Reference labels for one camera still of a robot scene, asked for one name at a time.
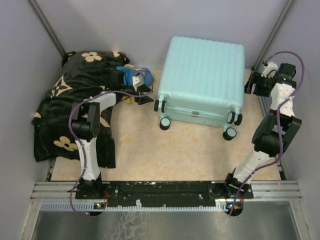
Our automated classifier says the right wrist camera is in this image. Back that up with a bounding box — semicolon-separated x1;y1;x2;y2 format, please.
261;61;278;79

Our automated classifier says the suitcase wheel on lid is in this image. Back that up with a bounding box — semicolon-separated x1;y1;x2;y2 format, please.
227;111;243;126

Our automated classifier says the light blue hard-shell suitcase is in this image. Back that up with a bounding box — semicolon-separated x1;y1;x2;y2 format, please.
155;36;245;128

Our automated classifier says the aluminium frame rail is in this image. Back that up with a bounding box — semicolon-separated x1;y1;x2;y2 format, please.
30;180;302;216

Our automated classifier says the black floral fleece blanket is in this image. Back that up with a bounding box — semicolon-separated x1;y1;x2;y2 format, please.
31;51;130;162

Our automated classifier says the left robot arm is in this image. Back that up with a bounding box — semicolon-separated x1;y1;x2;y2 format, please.
68;69;153;199

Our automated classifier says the blue and yellow shirt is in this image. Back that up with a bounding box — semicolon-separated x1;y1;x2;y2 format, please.
116;64;155;103

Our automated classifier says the suitcase wheel at top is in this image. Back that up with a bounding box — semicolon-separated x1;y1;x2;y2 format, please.
222;127;237;141

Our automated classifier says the suitcase wheel near front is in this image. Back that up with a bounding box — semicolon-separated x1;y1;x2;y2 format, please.
159;116;171;131

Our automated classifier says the suitcase wheel middle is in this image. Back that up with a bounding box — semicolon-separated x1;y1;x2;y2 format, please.
153;95;167;113

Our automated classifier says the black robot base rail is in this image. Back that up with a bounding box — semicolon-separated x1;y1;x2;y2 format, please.
75;181;240;208

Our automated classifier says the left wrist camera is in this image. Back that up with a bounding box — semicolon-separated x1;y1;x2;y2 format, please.
132;74;144;89

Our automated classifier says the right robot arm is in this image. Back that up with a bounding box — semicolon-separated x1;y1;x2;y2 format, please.
223;61;302;198

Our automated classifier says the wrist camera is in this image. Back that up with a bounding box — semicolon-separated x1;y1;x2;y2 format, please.
132;74;144;89
261;61;278;79

